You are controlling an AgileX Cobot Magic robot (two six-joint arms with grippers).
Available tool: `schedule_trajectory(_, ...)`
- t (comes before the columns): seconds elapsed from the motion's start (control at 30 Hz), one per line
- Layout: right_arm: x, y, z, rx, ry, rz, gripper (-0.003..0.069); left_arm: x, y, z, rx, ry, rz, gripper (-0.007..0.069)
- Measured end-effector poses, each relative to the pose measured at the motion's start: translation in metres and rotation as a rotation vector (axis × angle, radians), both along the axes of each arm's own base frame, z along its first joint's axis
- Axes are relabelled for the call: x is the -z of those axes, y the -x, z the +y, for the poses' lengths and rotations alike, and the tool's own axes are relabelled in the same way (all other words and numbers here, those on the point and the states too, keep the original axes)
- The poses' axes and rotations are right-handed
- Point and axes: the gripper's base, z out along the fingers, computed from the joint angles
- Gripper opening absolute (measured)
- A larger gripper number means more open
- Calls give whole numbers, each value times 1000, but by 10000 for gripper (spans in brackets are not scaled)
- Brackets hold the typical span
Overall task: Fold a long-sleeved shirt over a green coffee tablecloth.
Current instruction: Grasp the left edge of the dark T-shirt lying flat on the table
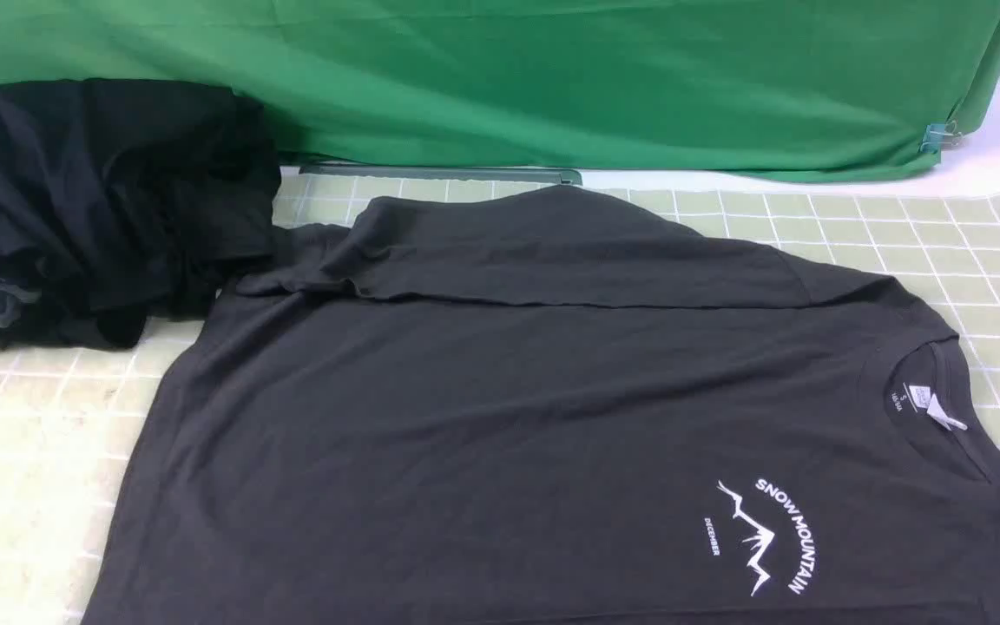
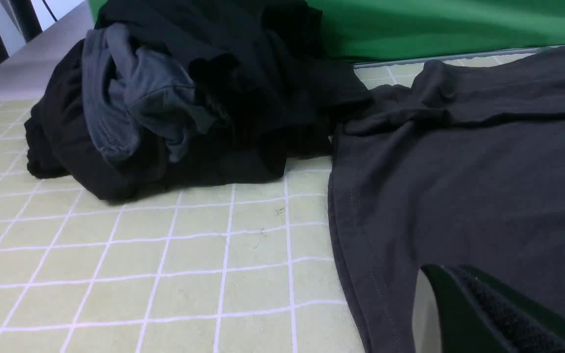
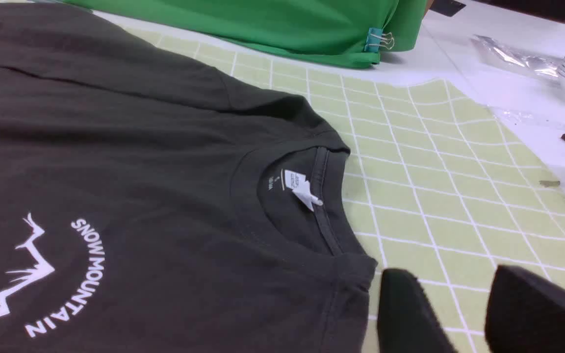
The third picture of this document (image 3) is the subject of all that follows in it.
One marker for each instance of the clear plastic bag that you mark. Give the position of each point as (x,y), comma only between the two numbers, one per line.
(517,61)

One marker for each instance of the light green grid mat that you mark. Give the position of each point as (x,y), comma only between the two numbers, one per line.
(435,184)

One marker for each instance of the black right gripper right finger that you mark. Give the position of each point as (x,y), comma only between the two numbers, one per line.
(525,313)

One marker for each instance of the dark gray long-sleeve top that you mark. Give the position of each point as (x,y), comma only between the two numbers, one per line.
(151,203)

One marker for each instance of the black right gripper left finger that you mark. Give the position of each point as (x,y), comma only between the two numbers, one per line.
(406,321)

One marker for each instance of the green backdrop cloth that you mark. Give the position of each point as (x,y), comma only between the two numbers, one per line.
(328,32)

